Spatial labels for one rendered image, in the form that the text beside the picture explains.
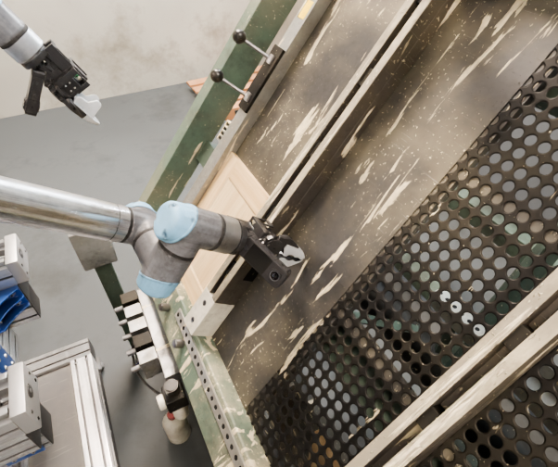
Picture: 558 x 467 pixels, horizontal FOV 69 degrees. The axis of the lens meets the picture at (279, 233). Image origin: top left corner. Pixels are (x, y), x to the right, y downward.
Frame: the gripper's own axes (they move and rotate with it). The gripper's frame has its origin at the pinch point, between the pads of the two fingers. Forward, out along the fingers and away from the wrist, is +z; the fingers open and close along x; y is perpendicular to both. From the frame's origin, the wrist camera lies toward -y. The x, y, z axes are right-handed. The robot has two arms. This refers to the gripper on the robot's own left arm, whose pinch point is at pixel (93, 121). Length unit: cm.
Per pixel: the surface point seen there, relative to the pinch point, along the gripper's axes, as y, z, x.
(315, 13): 65, 11, -6
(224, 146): 23.4, 27.0, -6.2
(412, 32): 68, 6, -43
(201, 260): -2.8, 41.5, -24.6
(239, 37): 44.6, 6.1, -0.7
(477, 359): 36, 20, -95
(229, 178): 19.0, 31.5, -13.7
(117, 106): -46, 131, 301
